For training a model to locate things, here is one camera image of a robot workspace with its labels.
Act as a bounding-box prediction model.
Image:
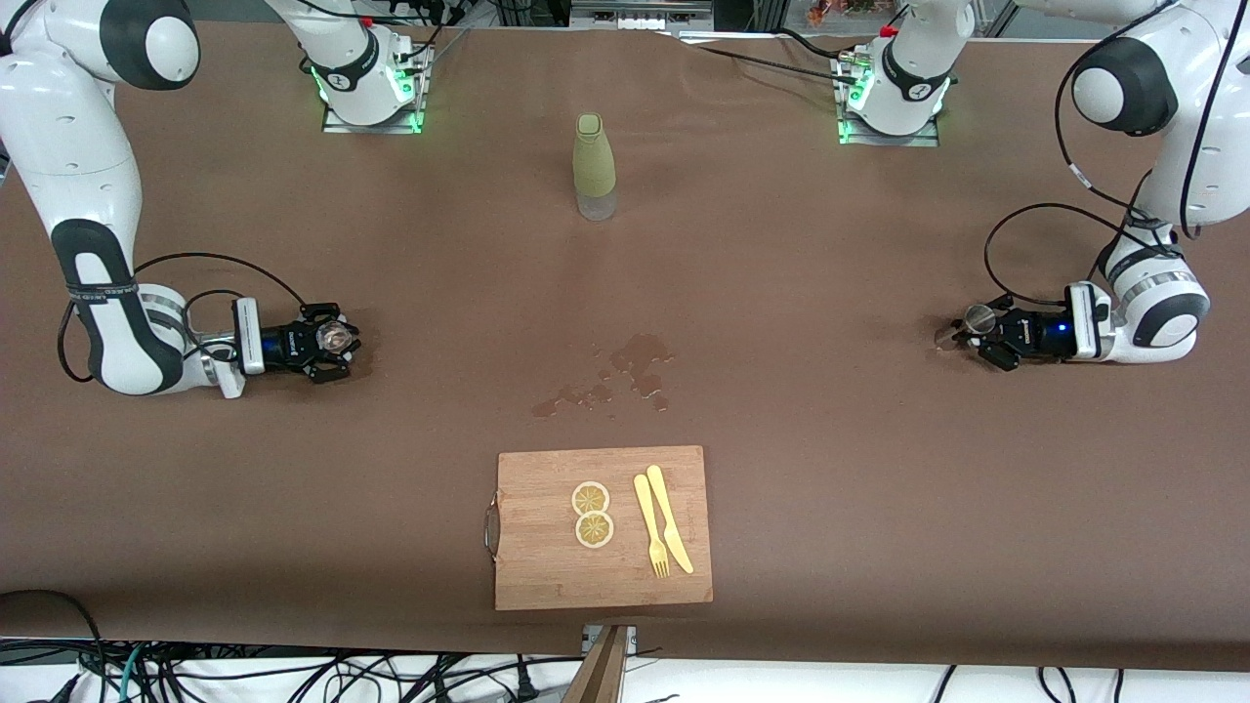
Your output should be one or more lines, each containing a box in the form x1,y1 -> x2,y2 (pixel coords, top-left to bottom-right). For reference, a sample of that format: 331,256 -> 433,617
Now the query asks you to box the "yellow plastic knife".
646,465 -> 695,575

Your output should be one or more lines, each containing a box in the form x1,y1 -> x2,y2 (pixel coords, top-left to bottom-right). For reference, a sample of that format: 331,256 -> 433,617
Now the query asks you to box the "steel double-cone jigger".
936,305 -> 997,352

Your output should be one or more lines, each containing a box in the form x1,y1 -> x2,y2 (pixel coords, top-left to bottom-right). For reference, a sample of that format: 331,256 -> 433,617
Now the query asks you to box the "yellow plastic fork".
633,474 -> 672,579

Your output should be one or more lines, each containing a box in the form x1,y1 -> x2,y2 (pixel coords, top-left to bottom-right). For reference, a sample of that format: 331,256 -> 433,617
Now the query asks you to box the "wooden post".
562,625 -> 631,703

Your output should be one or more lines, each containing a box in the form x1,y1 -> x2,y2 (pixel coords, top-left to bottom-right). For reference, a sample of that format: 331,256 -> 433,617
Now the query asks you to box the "black cable on table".
684,41 -> 865,87
771,27 -> 860,62

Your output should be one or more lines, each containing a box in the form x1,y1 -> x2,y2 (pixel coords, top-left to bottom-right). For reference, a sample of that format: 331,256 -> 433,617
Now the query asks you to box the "thick black floor cable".
0,589 -> 108,703

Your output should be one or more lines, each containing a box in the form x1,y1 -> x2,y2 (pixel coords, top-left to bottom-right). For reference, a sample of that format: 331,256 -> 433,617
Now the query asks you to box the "green sleeved glass bottle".
572,113 -> 618,222

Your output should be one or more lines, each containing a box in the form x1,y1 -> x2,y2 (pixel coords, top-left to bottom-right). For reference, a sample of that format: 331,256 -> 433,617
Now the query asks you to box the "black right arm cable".
57,252 -> 309,384

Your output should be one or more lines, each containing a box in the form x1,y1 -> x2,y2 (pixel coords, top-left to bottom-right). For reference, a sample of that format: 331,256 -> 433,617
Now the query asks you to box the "wooden cutting board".
485,445 -> 714,612

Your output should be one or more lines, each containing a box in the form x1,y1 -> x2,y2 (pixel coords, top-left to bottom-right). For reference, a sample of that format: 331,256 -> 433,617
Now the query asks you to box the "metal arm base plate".
322,44 -> 428,135
838,54 -> 940,147

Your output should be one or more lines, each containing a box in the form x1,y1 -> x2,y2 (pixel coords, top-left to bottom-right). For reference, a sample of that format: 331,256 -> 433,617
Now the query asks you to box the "metal table edge bracket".
583,625 -> 638,657

